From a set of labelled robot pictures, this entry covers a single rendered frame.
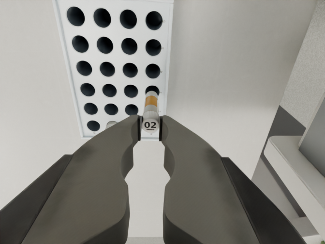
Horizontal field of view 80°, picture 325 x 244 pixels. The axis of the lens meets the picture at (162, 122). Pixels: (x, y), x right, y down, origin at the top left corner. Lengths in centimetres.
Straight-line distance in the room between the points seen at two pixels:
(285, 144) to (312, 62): 108
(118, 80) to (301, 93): 119
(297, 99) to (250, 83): 108
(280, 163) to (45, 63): 23
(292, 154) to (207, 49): 12
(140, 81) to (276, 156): 13
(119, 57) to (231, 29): 11
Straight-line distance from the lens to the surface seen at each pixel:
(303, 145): 19
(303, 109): 137
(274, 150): 19
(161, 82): 17
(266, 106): 26
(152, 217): 37
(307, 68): 126
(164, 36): 16
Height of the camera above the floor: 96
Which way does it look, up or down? 58 degrees down
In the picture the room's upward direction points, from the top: 177 degrees clockwise
